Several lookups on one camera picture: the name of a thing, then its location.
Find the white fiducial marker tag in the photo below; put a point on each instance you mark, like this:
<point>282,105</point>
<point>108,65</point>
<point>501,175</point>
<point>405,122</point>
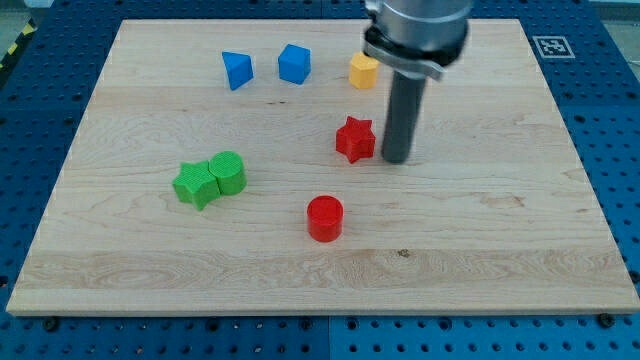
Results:
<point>553,47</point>

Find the green cylinder block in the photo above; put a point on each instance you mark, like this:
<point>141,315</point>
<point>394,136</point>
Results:
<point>228,168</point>

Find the red cylinder block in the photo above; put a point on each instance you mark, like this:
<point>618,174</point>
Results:
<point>325,218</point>

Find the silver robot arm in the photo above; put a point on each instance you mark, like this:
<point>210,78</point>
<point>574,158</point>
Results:
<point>418,38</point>

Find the green star block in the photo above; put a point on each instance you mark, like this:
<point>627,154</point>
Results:
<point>195,184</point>

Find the blue cube block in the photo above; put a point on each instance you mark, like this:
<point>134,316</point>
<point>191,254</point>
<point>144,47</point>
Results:
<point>294,64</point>

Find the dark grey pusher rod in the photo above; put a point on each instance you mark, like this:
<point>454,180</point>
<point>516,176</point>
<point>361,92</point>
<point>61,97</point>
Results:
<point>404,106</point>

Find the wooden board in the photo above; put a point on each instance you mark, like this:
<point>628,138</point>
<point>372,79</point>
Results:
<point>492,214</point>

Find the yellow hexagon block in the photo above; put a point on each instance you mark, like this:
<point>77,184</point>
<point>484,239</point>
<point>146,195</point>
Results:
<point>363,71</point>

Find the red star block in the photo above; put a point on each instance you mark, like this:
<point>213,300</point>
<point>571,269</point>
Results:
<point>355,139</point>

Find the blue wedge block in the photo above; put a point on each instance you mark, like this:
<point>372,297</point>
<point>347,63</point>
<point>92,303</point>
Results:
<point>238,67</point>

